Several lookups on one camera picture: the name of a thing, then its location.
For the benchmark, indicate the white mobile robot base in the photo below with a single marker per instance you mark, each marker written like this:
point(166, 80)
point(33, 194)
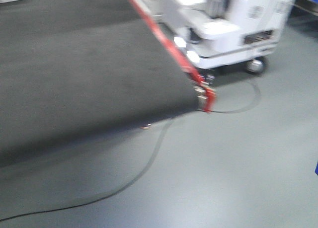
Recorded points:
point(216, 33)

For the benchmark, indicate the red conveyor side rail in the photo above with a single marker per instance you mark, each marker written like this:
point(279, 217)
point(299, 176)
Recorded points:
point(209, 95)

